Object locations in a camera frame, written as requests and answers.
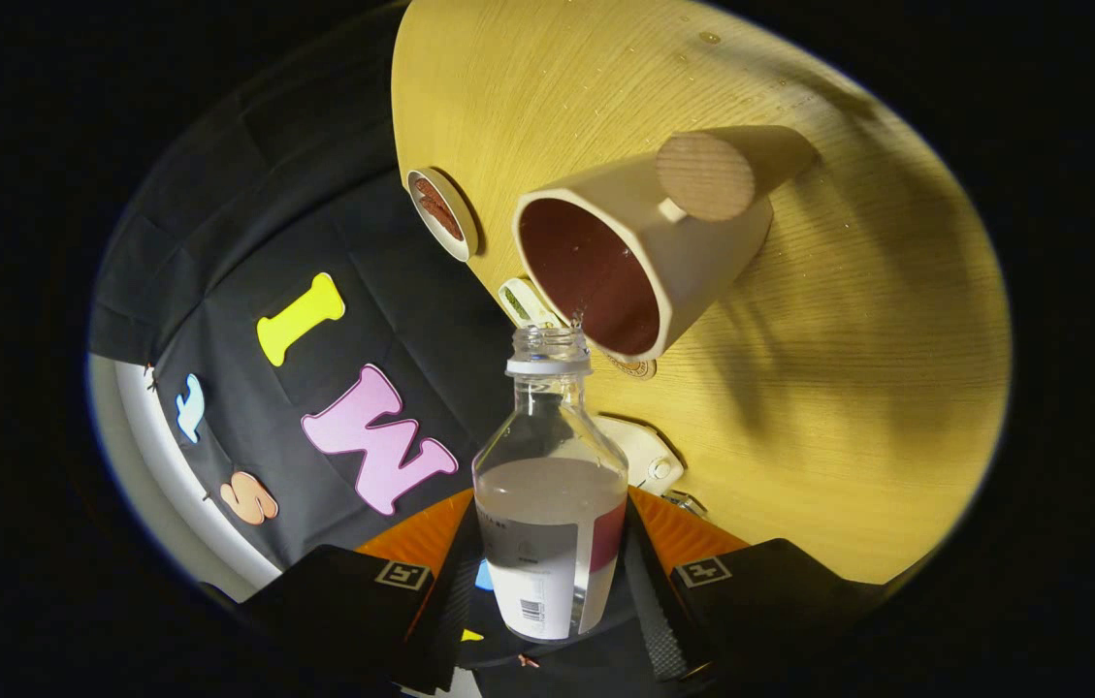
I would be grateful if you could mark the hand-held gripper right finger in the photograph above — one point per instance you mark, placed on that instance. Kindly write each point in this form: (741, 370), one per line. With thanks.
(652, 611)

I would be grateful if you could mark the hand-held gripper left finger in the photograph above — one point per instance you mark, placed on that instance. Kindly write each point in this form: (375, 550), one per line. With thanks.
(450, 611)

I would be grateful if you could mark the clear juice bottle white label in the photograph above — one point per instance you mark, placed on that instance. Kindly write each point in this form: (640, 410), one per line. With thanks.
(547, 543)

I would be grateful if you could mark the round brown coaster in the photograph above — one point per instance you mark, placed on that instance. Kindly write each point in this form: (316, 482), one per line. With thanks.
(639, 368)

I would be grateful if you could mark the cream toaster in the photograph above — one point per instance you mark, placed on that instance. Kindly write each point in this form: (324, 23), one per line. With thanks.
(639, 446)

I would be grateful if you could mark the wooden table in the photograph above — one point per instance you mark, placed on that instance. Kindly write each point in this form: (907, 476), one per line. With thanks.
(848, 388)

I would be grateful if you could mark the white divided dish with grains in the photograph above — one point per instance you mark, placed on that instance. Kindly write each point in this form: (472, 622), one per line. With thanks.
(523, 301)

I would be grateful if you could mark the brown sausage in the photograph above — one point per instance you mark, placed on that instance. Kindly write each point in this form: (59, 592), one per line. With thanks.
(447, 223)
(429, 197)

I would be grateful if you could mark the white round plate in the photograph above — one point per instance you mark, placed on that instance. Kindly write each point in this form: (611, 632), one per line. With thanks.
(462, 218)

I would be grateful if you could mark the black backdrop cloth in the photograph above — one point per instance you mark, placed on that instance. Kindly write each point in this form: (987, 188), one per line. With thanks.
(246, 271)

